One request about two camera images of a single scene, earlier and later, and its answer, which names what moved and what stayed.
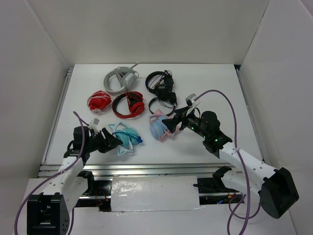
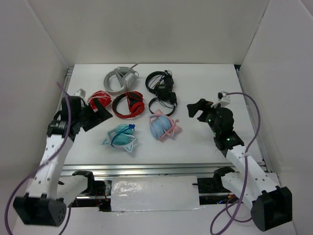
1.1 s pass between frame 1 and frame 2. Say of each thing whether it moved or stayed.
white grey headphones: stayed
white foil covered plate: stayed
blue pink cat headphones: stayed
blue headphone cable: moved
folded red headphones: stayed
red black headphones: stayed
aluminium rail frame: stayed
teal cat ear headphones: moved
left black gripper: moved
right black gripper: moved
